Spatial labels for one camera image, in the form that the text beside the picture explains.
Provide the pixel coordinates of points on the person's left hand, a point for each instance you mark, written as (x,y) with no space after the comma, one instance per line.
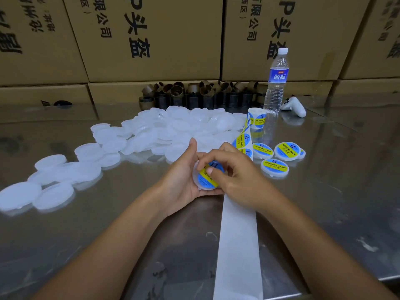
(178,184)

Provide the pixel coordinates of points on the person's right hand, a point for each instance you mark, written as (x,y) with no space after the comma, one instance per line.
(250,181)

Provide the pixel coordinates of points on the pile of white plastic lids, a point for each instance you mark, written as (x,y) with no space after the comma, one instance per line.
(156,125)

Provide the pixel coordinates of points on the sticker roll with backing strip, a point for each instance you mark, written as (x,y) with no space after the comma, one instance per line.
(237,259)

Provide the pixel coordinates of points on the person's right forearm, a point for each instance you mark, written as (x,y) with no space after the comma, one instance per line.
(334,259)

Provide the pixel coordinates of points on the person's left forearm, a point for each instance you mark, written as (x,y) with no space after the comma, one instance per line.
(100,259)

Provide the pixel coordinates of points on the white handheld controller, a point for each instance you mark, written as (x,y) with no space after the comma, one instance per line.
(294,106)

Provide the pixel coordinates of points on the row of dark cardboard tubes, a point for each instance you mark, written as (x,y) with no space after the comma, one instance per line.
(187,95)

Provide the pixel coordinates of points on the clear plastic water bottle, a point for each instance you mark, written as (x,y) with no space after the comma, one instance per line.
(276,84)

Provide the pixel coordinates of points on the stack of brown cardboard boxes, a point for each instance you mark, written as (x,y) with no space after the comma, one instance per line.
(162,40)

